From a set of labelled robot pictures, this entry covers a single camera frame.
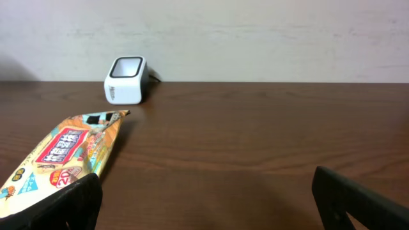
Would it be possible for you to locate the white barcode scanner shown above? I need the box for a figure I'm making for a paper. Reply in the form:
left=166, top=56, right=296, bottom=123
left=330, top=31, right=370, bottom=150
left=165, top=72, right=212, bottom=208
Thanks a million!
left=104, top=56, right=161, bottom=105

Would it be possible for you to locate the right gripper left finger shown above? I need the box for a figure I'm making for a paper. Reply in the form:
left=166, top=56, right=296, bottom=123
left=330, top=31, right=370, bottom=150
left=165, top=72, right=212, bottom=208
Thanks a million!
left=1, top=173, right=103, bottom=230

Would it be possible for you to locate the large yellow snack bag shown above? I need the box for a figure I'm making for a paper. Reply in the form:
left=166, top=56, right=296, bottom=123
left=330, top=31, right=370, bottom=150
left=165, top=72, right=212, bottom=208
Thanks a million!
left=1, top=110, right=130, bottom=218

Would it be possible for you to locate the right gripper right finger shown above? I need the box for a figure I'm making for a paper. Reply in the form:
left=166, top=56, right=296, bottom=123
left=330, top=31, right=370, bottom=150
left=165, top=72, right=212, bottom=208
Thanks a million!
left=312, top=166, right=408, bottom=230

